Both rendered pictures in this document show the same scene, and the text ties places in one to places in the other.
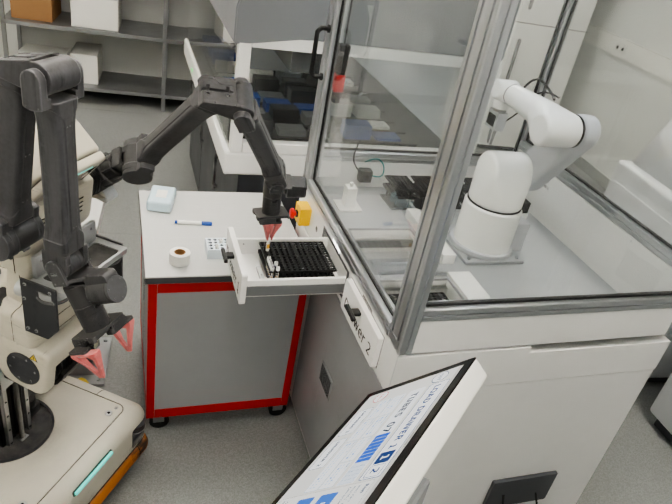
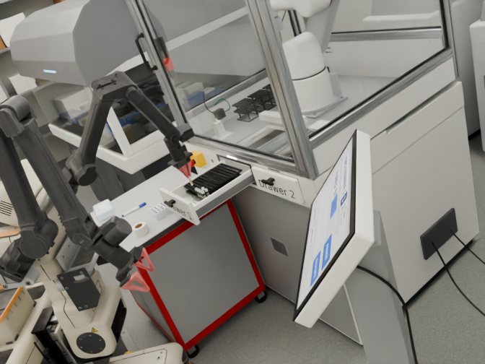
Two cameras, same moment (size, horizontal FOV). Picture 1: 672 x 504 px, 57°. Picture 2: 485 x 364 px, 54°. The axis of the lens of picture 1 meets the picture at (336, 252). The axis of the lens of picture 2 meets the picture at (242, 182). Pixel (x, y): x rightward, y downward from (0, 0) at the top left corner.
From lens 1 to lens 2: 0.36 m
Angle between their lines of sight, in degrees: 6
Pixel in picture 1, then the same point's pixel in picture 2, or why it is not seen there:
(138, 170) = (86, 172)
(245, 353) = (219, 268)
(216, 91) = (106, 86)
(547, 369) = (403, 140)
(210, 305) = (178, 248)
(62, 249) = (78, 219)
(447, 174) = (270, 45)
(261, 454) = (271, 328)
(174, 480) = not seen: outside the picture
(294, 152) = not seen: hidden behind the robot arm
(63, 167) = (50, 165)
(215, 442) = (237, 340)
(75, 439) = not seen: outside the picture
